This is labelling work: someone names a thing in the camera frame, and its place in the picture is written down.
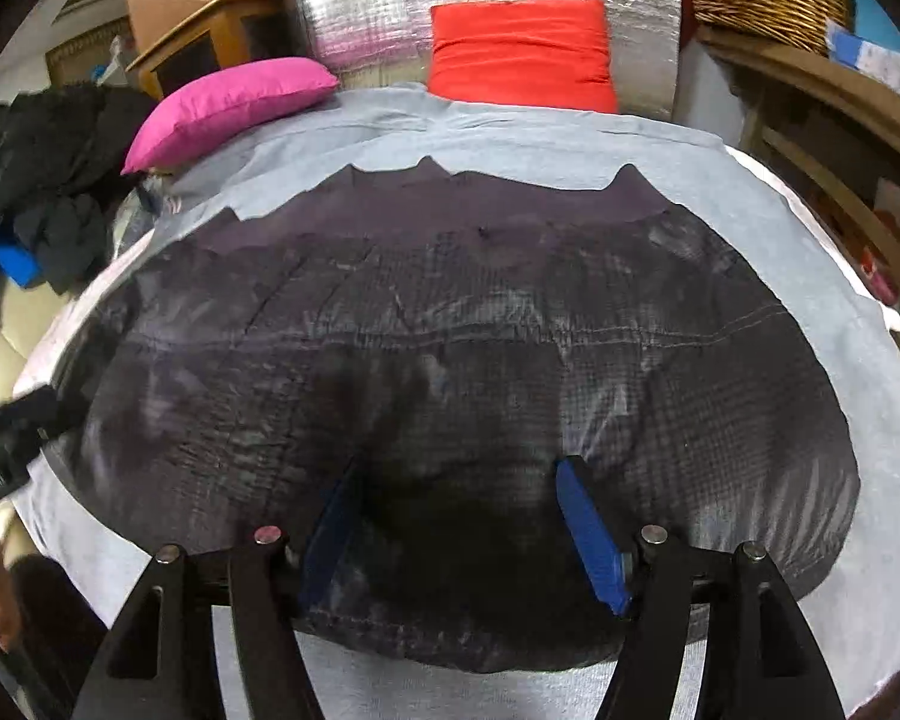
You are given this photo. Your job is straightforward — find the dark grey puffer jacket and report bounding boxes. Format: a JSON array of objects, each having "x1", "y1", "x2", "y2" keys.
[{"x1": 48, "y1": 161, "x2": 860, "y2": 671}]

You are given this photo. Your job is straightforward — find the black clothes pile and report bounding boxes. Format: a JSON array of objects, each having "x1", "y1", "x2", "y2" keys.
[{"x1": 0, "y1": 83, "x2": 155, "y2": 294}]

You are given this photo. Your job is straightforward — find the pink pillow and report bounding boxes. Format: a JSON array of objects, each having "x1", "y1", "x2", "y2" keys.
[{"x1": 123, "y1": 57, "x2": 338, "y2": 174}]

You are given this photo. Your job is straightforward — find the wooden cabinet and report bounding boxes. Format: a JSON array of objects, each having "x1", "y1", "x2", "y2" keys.
[{"x1": 126, "y1": 0, "x2": 302, "y2": 99}]

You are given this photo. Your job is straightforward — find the red pillow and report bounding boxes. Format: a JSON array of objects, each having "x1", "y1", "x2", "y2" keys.
[{"x1": 427, "y1": 0, "x2": 619, "y2": 114}]

